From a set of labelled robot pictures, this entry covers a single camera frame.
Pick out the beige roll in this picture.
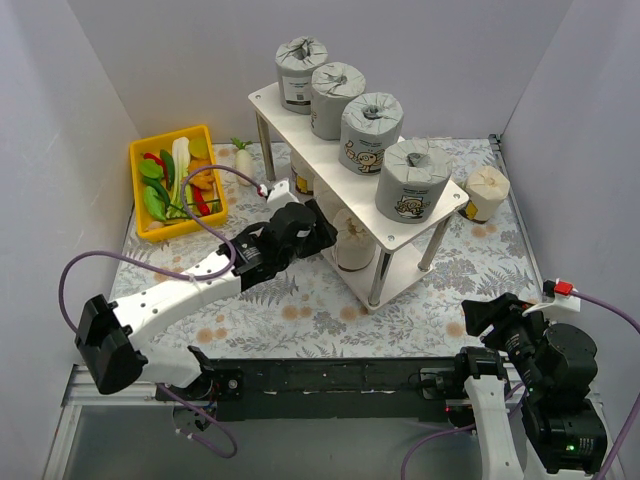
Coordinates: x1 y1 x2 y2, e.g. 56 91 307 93
458 166 510 224
290 151 314 195
332 209 376 272
313 176 344 223

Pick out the grey roll with cartoon label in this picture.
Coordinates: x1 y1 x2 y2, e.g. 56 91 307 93
310 62 366 141

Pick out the grey roll with QR label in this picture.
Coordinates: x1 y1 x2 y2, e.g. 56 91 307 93
275 36 328 115

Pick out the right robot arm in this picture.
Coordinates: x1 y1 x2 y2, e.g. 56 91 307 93
452 293 608 479

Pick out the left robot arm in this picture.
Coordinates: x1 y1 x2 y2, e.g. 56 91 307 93
75 200 337 400

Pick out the white two-tier shelf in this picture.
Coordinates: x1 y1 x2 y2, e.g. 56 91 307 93
248 83 468 312

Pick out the floral table mat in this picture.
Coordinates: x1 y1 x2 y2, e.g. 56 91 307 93
123 139 540 358

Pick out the white radish toy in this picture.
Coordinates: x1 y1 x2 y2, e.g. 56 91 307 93
231 137 254 186

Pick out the orange ginger toy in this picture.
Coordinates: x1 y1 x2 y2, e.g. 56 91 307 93
188 158 215 191

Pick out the yellow green fruit toy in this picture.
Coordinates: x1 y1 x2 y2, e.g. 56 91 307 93
188 137 209 159

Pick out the white bok choy toy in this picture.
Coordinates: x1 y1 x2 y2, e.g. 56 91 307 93
171 137 191 196

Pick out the green leafy vegetable toy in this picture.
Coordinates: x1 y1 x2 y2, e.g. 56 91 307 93
143 186 166 222

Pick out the green pepper toy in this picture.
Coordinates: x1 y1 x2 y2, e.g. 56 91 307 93
160 149 175 191

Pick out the yellow plastic bin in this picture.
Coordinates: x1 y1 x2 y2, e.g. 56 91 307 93
129 125 228 242

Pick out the red chili toy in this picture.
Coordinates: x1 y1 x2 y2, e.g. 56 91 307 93
143 152 165 168

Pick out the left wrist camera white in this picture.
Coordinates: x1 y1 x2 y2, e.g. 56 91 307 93
258 179 299 210

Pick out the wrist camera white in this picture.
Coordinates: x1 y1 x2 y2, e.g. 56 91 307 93
522 279 581 319
258 179 299 210

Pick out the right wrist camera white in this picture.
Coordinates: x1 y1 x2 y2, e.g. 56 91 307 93
522 279 581 319

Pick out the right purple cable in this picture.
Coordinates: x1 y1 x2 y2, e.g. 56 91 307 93
401 289 640 480

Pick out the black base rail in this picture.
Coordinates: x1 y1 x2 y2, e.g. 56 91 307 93
154 357 516 424

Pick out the aluminium frame rail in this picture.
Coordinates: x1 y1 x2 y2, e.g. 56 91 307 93
57 135 639 479

